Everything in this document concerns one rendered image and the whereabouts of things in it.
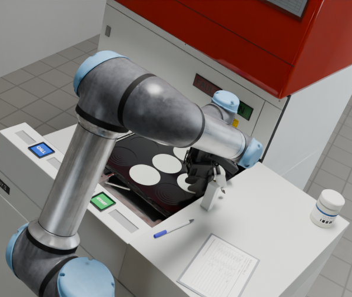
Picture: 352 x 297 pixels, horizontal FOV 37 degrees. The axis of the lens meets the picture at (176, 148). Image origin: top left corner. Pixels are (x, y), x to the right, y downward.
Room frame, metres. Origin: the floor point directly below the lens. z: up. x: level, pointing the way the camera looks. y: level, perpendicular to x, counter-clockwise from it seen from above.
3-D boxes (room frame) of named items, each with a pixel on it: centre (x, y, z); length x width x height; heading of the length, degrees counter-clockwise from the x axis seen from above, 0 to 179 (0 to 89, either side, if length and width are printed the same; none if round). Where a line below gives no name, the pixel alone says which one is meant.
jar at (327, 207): (1.26, -0.48, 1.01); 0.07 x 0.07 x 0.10
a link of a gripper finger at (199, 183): (1.26, -0.09, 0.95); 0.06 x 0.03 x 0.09; 112
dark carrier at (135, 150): (1.40, 0.01, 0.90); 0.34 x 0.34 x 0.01; 59
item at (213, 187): (1.18, -0.14, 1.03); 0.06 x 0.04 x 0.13; 149
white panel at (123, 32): (1.69, 0.06, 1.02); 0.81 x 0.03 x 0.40; 59
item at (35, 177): (1.12, 0.26, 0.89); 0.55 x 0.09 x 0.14; 59
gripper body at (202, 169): (1.27, -0.09, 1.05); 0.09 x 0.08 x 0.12; 112
